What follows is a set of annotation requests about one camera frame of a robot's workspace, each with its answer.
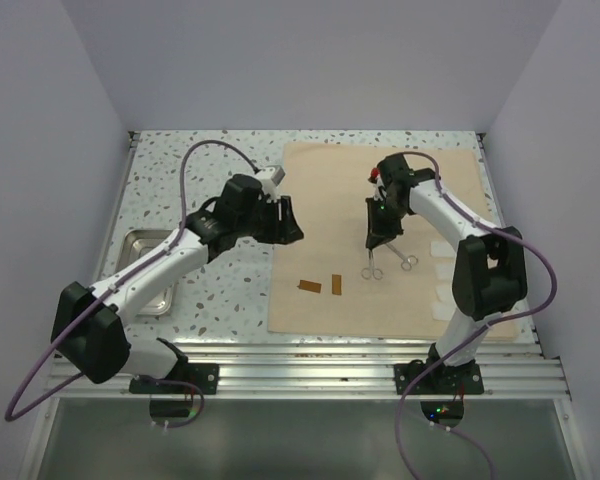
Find white gauze pad bottom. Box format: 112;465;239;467
431;301;455;321

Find beige cloth mat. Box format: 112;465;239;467
268;143;528;340

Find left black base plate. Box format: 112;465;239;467
129;363;220;395

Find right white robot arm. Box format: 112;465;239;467
365;152;528;394

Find white gauze pad top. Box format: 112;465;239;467
430;240;456;259

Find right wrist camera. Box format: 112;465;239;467
369;167;384;192

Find brown bandage horizontal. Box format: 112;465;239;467
298;280;322;293

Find brown bandage vertical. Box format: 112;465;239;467
331;274;342;296

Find steel surgical scissors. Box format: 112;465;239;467
386;243;419;271

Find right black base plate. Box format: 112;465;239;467
393;360;485;396

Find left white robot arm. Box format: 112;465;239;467
52;166;304;384

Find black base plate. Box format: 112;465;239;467
393;360;485;396
129;363;220;395

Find white gauze pad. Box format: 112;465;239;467
431;301;455;321
435;263;454;282
436;283;453;303
430;240;456;259

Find aluminium rail frame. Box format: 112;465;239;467
39;342;571;401

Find steel instrument tray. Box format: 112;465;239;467
114;229;176;317

